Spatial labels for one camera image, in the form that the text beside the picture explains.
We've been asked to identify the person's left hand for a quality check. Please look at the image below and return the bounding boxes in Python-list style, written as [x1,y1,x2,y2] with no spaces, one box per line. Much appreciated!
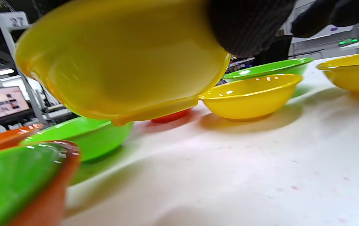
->
[208,0,359,58]

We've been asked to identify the medium green bowl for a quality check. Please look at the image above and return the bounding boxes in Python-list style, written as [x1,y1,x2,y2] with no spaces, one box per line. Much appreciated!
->
[222,57,314,83]
[20,116,135,162]
[0,142,68,226]

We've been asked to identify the small yellow bowl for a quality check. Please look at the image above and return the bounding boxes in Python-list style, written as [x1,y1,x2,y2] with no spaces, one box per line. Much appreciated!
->
[316,50,359,96]
[14,0,232,126]
[198,73,303,122]

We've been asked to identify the large orange bowl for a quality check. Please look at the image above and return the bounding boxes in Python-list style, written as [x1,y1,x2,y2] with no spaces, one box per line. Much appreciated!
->
[0,123,46,156]
[7,140,81,226]
[150,107,195,124]

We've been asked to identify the whiteboard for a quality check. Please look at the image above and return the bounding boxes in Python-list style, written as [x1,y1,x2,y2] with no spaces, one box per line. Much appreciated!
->
[289,24,356,47]

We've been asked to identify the green lit device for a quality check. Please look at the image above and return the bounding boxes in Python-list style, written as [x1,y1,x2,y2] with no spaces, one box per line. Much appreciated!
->
[338,38,359,46]

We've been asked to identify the computer monitor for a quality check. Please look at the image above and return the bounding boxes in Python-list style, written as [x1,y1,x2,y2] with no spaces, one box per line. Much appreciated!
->
[0,86,32,126]

